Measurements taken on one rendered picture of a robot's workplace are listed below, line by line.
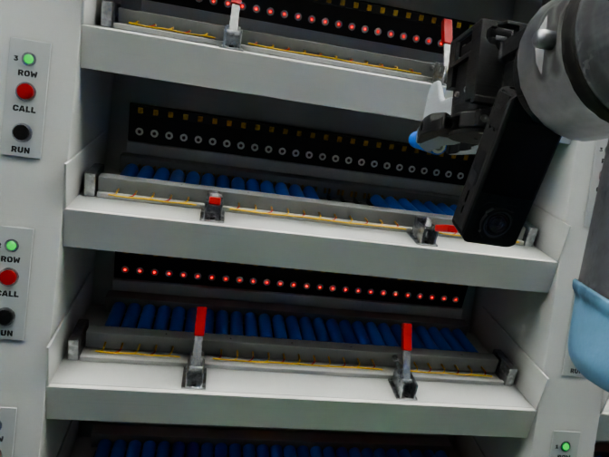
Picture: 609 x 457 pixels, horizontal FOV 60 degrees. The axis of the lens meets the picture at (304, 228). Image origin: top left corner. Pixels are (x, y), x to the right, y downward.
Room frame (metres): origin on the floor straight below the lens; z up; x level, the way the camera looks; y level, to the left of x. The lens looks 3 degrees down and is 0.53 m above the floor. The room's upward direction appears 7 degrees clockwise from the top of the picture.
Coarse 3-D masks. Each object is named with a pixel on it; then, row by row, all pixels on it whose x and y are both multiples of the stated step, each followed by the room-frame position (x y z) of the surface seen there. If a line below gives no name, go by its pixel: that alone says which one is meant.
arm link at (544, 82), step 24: (552, 0) 0.31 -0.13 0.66; (528, 24) 0.31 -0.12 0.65; (552, 24) 0.29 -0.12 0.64; (528, 48) 0.30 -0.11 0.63; (552, 48) 0.29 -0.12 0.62; (528, 72) 0.30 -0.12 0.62; (552, 72) 0.29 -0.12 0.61; (528, 96) 0.31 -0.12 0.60; (552, 96) 0.29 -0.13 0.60; (576, 96) 0.28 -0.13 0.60; (552, 120) 0.31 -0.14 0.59; (576, 120) 0.29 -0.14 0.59; (600, 120) 0.28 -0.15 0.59
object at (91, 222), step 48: (96, 144) 0.68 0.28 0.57; (144, 144) 0.74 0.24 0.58; (96, 192) 0.63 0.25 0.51; (96, 240) 0.58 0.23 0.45; (144, 240) 0.59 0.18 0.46; (192, 240) 0.60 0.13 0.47; (240, 240) 0.61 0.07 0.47; (288, 240) 0.61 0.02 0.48; (336, 240) 0.62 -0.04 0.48; (384, 240) 0.64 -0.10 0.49; (528, 240) 0.72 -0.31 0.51; (528, 288) 0.68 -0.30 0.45
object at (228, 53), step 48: (96, 0) 0.61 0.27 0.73; (144, 0) 0.74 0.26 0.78; (192, 0) 0.76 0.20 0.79; (240, 0) 0.62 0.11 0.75; (288, 0) 0.77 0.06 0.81; (336, 0) 0.78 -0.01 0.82; (96, 48) 0.57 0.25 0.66; (144, 48) 0.58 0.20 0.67; (192, 48) 0.59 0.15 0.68; (240, 48) 0.62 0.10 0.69; (288, 48) 0.67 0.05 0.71; (336, 48) 0.69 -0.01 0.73; (384, 48) 0.81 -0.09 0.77; (432, 48) 0.82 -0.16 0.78; (288, 96) 0.62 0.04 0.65; (336, 96) 0.63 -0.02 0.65; (384, 96) 0.64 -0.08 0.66
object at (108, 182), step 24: (120, 192) 0.63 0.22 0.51; (144, 192) 0.63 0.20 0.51; (168, 192) 0.63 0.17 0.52; (192, 192) 0.64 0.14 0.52; (240, 192) 0.65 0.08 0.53; (264, 192) 0.67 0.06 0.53; (288, 216) 0.65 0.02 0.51; (336, 216) 0.66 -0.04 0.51; (360, 216) 0.68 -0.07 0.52; (384, 216) 0.68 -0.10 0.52; (408, 216) 0.69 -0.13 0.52; (432, 216) 0.70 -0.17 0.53
